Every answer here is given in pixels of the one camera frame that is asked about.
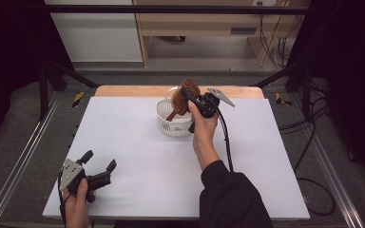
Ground black metal crossbar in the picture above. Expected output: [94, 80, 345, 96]
[43, 4, 312, 15]

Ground person's left hand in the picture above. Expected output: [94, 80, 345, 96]
[62, 178, 97, 228]

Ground white plastic basket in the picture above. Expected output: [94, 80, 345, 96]
[156, 86, 195, 138]

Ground light wooden desk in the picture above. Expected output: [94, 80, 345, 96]
[132, 0, 312, 68]

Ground person's right hand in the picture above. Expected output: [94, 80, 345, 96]
[187, 100, 220, 150]

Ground black metal stand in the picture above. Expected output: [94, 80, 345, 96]
[37, 60, 100, 122]
[252, 60, 314, 122]

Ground brown wooden hairbrush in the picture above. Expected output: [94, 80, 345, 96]
[164, 78, 202, 123]

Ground thin black floor cable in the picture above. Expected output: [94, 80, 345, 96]
[278, 80, 330, 136]

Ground black curtain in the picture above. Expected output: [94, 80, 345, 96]
[0, 0, 74, 151]
[286, 0, 365, 186]

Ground bundle of hanging black cables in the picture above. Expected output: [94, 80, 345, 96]
[258, 1, 302, 69]

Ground white cabinet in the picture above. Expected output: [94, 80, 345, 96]
[43, 0, 144, 63]

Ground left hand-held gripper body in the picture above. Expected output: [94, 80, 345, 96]
[59, 159, 112, 203]

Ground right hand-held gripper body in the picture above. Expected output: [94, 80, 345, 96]
[199, 86, 237, 120]

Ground aluminium floor rail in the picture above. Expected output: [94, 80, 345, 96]
[288, 92, 365, 228]
[0, 91, 62, 228]

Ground white table mat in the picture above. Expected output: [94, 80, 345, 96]
[42, 96, 311, 221]

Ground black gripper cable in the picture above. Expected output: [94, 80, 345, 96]
[57, 170, 74, 228]
[213, 105, 235, 174]

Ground light wooden table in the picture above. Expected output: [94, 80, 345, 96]
[94, 85, 265, 99]

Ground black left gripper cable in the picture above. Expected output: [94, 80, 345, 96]
[57, 170, 74, 228]

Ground black looped floor cable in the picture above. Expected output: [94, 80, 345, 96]
[294, 104, 336, 217]

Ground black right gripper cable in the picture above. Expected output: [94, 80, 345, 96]
[213, 105, 235, 174]

